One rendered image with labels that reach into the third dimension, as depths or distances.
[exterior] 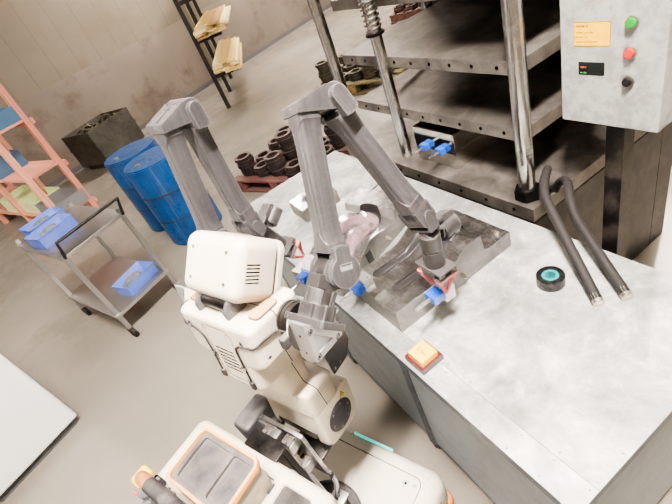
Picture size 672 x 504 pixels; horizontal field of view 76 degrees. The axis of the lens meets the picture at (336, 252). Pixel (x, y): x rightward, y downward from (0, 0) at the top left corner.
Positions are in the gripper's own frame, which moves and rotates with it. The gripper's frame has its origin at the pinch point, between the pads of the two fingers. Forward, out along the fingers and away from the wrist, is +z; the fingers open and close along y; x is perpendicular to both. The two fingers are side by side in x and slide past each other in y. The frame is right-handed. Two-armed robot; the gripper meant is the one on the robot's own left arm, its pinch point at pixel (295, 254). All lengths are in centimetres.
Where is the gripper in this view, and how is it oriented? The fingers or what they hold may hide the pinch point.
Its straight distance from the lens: 154.0
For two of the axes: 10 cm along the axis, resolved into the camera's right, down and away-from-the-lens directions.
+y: -7.9, -1.2, 6.0
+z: 5.2, 3.8, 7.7
